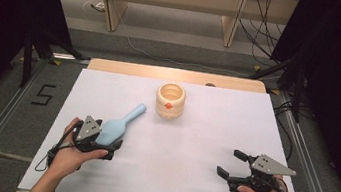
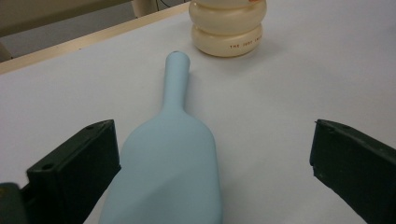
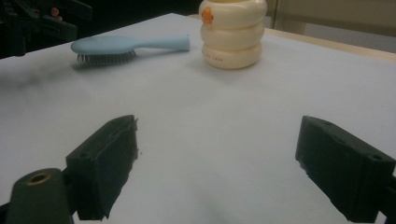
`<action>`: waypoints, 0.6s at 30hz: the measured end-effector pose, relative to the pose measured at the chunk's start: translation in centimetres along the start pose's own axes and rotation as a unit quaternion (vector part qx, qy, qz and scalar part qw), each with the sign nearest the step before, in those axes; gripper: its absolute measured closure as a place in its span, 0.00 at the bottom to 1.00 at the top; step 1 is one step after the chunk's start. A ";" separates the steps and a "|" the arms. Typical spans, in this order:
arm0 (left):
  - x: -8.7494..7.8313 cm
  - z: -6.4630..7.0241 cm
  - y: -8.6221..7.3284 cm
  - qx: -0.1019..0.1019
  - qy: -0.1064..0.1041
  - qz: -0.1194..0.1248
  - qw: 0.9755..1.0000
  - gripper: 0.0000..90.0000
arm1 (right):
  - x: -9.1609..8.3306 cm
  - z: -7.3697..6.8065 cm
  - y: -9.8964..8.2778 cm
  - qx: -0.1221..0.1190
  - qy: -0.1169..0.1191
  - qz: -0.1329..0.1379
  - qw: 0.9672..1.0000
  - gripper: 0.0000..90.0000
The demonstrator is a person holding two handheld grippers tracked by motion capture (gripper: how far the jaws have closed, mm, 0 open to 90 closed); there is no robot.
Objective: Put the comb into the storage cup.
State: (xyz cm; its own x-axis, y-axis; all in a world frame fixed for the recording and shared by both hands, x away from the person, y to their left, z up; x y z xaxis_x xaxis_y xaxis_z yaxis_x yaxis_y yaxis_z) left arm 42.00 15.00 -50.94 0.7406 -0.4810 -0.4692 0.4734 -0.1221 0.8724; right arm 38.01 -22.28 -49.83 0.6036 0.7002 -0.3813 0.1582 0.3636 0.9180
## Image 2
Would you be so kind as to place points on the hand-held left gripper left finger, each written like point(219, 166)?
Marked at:
point(71, 174)

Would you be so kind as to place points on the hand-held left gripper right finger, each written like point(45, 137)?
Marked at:
point(358, 168)

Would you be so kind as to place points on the light blue hairbrush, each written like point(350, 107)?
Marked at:
point(171, 161)

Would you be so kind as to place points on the white board sheet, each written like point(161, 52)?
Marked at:
point(280, 109)

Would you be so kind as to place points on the wooden shelf unit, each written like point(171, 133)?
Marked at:
point(62, 12)

